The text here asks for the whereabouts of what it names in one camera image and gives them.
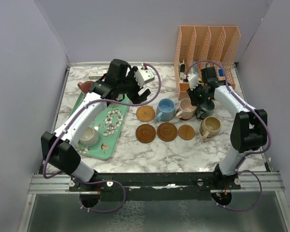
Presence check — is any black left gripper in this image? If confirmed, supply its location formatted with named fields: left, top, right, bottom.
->
left=117, top=67, right=150, bottom=105

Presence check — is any woven rattan coaster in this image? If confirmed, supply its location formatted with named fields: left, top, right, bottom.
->
left=136, top=105, right=155, bottom=122

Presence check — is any grey mug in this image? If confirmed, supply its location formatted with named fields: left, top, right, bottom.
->
left=195, top=99, right=215, bottom=120

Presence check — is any blue mug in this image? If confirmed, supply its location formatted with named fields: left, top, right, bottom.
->
left=156, top=99, right=175, bottom=122

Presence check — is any pink mug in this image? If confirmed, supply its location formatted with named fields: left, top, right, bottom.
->
left=175, top=98, right=197, bottom=118

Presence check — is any tan mug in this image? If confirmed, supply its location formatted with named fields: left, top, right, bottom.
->
left=199, top=116, right=221, bottom=141

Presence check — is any brown ringed wooden coaster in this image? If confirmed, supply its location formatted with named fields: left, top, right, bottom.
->
left=136, top=124, right=156, bottom=143

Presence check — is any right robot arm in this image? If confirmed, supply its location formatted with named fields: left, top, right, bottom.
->
left=186, top=67, right=270, bottom=189

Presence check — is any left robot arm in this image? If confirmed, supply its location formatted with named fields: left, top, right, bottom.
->
left=41, top=59, right=155, bottom=191

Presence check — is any black grey marker pen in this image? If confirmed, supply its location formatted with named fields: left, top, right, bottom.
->
left=179, top=63, right=185, bottom=83

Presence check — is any peach plastic file organizer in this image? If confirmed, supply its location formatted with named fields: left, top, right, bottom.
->
left=174, top=26, right=241, bottom=100

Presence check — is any green serving tray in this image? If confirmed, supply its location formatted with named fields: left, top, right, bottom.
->
left=76, top=103, right=129, bottom=160

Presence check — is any small white red box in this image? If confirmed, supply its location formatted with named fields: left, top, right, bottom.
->
left=88, top=69, right=107, bottom=80

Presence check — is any red floral mug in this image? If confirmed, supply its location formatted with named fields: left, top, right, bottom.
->
left=77, top=81, right=94, bottom=94

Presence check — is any white cream mug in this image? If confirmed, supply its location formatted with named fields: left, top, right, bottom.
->
left=79, top=127, right=99, bottom=147

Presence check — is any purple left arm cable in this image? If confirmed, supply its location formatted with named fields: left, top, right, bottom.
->
left=42, top=62, right=162, bottom=213

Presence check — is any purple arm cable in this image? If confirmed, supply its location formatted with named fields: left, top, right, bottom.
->
left=183, top=59, right=273, bottom=213
left=42, top=62, right=162, bottom=213

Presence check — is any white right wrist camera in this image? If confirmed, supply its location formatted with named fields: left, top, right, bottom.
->
left=187, top=73, right=199, bottom=90

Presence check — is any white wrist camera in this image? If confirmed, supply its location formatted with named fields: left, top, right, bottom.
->
left=187, top=73, right=199, bottom=90
left=134, top=69, right=155, bottom=88

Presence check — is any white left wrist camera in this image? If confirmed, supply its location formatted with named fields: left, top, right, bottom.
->
left=134, top=69, right=155, bottom=88

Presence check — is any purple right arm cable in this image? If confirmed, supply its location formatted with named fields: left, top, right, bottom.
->
left=183, top=59, right=273, bottom=213

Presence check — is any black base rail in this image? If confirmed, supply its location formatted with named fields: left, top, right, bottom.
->
left=69, top=171, right=240, bottom=202

